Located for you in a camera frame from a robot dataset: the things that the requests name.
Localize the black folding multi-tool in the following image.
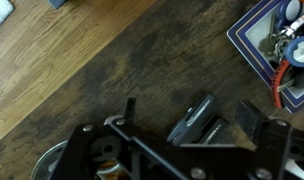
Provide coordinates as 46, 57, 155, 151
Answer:
166, 93, 230, 147

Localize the blue round tag holder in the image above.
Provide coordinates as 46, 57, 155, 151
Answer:
276, 0, 304, 30
285, 35, 304, 73

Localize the red coiled cord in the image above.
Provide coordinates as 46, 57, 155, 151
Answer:
271, 59, 292, 110

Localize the metal key bunch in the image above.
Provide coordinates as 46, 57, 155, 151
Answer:
258, 13, 295, 64

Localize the blue-rimmed rectangular tray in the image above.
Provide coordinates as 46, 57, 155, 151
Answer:
226, 0, 304, 115

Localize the orange white pen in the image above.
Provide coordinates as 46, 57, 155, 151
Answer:
281, 9, 304, 37

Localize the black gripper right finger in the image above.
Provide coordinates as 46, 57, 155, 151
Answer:
235, 98, 304, 180

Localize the white fluffy rug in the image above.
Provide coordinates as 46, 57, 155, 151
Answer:
0, 0, 16, 34

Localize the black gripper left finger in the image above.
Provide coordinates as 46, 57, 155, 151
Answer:
50, 97, 140, 180

